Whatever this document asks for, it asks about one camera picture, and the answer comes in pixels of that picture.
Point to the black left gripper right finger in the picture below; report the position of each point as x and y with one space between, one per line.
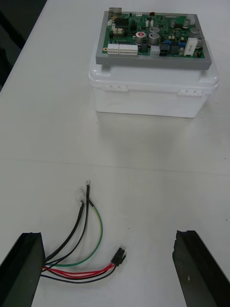
198 271

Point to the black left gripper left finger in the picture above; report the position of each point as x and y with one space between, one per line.
19 271

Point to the milky plastic box with lid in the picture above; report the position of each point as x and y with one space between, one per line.
148 100

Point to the green circuit board grey frame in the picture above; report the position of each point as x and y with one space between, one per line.
134 33

